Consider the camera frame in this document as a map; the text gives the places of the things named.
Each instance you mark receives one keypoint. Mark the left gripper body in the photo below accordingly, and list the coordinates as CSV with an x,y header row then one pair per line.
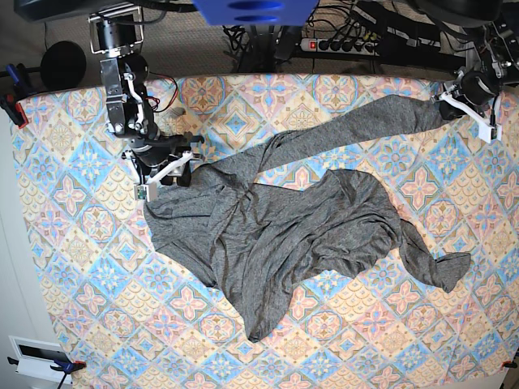
x,y
473,95

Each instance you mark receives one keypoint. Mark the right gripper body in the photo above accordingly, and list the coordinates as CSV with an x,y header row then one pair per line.
x,y
150,160

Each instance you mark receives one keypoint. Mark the grey t-shirt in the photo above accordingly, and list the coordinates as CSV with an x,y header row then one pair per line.
x,y
256,242

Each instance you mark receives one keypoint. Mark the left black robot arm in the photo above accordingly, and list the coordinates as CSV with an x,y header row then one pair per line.
x,y
491,64

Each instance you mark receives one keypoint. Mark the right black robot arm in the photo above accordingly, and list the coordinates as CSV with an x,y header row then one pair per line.
x,y
118,34

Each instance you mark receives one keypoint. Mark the black round stool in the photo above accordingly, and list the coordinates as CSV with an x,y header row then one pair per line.
x,y
63,66

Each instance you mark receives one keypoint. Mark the patterned colourful tablecloth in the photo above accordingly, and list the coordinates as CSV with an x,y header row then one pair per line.
x,y
139,320

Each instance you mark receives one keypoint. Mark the red blue table clamp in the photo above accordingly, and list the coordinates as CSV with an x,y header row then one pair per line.
x,y
22,88

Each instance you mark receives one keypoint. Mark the black power strip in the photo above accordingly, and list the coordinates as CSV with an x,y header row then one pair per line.
x,y
341,46

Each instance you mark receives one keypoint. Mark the orange blue corner clamp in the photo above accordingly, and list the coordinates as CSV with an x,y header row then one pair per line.
x,y
65,369

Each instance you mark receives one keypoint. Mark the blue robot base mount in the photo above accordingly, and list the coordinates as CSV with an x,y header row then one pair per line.
x,y
256,12

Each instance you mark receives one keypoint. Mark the white wall outlet box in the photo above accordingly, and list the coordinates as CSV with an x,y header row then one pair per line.
x,y
33,349

